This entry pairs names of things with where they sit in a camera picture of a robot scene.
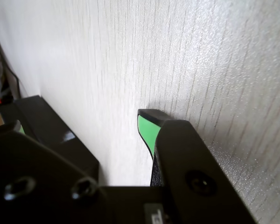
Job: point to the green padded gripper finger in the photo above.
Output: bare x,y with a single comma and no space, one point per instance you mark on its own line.
191,168

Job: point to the broad black gripper finger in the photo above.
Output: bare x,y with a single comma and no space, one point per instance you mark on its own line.
37,182

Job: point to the black open box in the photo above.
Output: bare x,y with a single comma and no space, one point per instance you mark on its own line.
60,149

